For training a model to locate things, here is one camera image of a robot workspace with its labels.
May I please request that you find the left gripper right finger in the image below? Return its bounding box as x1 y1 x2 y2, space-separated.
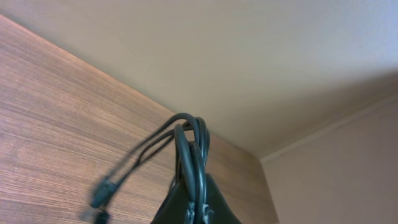
206 174 241 224

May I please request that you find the thick black USB cable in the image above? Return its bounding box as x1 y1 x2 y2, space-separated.
90 112 211 224

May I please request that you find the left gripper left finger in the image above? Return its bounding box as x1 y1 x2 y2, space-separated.
151 182 189 224

